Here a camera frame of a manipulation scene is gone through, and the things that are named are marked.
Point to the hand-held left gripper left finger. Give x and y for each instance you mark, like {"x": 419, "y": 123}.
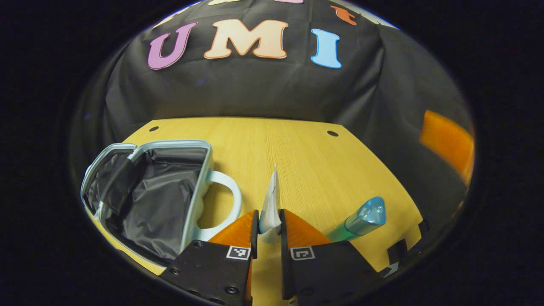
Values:
{"x": 255, "y": 240}

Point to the white squeeze tube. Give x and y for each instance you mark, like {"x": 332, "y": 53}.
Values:
{"x": 270, "y": 204}

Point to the light blue suitcase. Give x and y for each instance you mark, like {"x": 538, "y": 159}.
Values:
{"x": 157, "y": 204}

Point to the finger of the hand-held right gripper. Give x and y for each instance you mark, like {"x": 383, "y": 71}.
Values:
{"x": 450, "y": 144}

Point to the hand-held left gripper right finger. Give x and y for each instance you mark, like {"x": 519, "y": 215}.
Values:
{"x": 283, "y": 242}

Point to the blue transparent bottle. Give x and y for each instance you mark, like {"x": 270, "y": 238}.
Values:
{"x": 365, "y": 216}

